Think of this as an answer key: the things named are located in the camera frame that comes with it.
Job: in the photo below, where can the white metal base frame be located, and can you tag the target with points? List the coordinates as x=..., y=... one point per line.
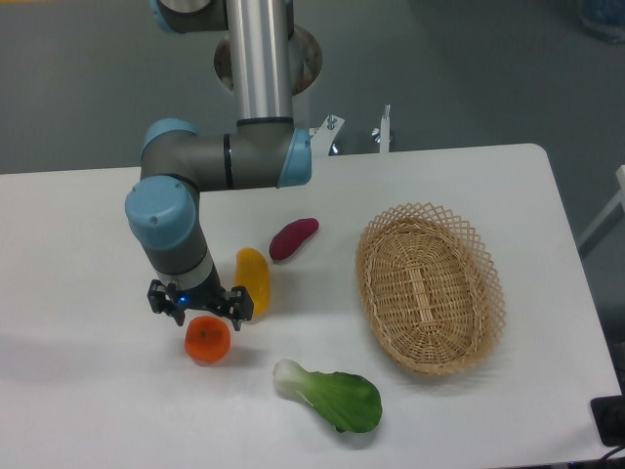
x=330, y=137

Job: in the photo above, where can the purple sweet potato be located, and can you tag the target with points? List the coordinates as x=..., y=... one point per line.
x=291, y=237

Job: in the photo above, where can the yellow mango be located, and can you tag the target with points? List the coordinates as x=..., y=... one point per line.
x=252, y=271

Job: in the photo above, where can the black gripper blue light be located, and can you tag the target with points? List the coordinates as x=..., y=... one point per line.
x=235, y=305

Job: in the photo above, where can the woven wicker basket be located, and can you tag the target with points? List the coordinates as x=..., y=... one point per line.
x=429, y=289

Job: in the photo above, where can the blue object top right corner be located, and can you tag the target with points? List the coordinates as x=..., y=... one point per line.
x=604, y=19

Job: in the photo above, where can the black device at table edge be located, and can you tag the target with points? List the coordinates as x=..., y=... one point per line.
x=608, y=414

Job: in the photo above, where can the orange fruit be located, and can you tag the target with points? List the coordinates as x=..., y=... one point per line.
x=207, y=339

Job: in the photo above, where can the white frame at right edge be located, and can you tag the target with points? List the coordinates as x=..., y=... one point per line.
x=605, y=221

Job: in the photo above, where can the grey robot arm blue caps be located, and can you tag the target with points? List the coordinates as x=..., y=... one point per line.
x=266, y=150

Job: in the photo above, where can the green bok choy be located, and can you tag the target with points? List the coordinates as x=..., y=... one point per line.
x=348, y=402

